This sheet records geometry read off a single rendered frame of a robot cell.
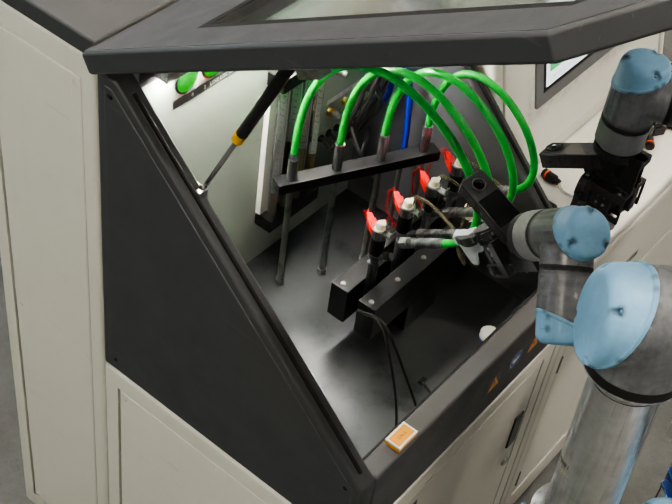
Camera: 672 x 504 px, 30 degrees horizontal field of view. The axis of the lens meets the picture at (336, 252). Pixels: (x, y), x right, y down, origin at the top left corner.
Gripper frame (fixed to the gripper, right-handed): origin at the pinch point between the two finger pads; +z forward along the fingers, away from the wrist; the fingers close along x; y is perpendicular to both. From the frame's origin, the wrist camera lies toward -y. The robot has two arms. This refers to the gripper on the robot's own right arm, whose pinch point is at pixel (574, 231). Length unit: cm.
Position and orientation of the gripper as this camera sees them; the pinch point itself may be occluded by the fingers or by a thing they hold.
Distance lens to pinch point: 207.1
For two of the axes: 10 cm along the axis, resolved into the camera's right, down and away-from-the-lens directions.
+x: 6.3, -5.0, 6.0
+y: 7.7, 5.0, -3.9
